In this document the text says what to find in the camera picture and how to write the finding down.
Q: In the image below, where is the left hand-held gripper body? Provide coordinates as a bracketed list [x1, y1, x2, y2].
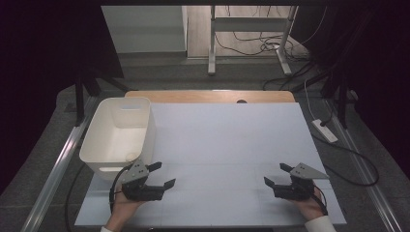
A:
[120, 159, 166, 202]

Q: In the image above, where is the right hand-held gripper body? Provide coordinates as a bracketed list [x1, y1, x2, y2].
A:
[273, 162, 331, 202]

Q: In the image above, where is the white plastic storage bin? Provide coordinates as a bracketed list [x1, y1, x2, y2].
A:
[78, 96, 157, 181]

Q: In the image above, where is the person's right hand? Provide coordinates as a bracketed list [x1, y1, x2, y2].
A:
[289, 188, 327, 222]

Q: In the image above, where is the person's left hand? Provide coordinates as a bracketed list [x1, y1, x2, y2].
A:
[105, 189, 147, 232]

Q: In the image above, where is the person's right white sleeve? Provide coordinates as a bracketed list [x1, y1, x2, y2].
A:
[304, 215, 338, 232]

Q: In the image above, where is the white power strip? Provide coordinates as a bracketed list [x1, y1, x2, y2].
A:
[311, 118, 339, 144]

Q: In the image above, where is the black stand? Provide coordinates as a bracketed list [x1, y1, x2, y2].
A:
[321, 69, 350, 130]
[73, 72, 131, 128]

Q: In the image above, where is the white cabinet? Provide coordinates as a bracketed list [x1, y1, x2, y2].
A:
[101, 5, 189, 54]

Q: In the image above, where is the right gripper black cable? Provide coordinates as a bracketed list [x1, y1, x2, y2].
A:
[312, 185, 330, 217]

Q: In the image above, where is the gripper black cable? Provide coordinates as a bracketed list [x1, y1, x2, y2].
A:
[108, 164, 133, 215]
[312, 185, 330, 217]

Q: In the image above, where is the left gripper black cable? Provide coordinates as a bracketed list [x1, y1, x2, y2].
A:
[108, 164, 133, 215]

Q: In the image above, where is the white power strip cable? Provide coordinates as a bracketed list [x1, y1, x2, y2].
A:
[304, 79, 319, 122]

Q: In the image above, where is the aluminium floor rail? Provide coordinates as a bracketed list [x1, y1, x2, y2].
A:
[324, 99, 404, 232]
[20, 96, 99, 232]

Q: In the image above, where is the black power strip cable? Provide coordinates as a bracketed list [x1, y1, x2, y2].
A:
[310, 120, 380, 188]

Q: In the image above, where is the black floor cable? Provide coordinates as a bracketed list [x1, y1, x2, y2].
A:
[65, 163, 89, 232]

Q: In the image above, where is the tangle of floor cables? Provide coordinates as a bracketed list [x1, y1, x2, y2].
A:
[214, 32, 311, 63]

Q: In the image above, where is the white metal desk frame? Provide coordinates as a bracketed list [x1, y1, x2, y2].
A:
[207, 5, 300, 77]

